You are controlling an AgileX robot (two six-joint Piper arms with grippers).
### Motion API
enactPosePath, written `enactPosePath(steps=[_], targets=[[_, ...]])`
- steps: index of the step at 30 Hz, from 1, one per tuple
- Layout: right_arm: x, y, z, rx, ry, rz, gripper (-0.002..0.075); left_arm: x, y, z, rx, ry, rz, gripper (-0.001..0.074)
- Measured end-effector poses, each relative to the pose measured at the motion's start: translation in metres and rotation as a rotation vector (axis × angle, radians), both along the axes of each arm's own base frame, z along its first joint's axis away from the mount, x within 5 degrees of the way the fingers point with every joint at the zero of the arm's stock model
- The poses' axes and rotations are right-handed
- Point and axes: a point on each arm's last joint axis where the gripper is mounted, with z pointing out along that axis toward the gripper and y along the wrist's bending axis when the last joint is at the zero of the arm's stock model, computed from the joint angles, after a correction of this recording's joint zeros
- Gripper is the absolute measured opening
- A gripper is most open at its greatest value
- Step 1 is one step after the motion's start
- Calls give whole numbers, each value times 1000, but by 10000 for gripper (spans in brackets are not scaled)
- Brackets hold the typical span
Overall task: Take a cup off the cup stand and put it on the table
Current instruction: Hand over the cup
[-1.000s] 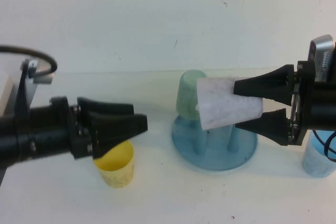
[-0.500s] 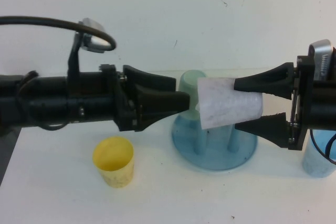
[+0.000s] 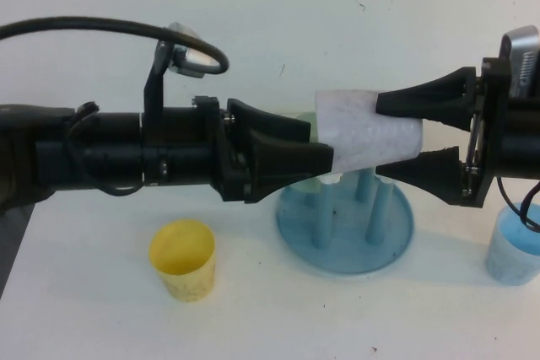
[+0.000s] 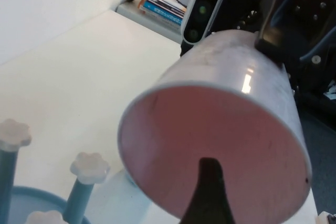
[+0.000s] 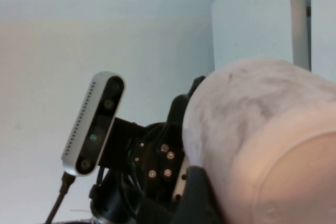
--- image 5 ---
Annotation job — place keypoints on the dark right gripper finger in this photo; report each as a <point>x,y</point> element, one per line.
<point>199,203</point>

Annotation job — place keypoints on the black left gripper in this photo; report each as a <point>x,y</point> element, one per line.
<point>157,161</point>

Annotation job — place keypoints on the pink plastic cup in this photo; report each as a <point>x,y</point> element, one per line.
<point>262,129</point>

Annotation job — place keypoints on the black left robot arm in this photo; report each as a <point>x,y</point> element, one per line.
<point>113,197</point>

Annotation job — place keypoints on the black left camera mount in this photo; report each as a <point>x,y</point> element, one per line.
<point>118,140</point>

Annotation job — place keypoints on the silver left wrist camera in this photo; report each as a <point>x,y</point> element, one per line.
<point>99,119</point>

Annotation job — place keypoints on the grey vertical frame post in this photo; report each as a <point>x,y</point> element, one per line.
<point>298,24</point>

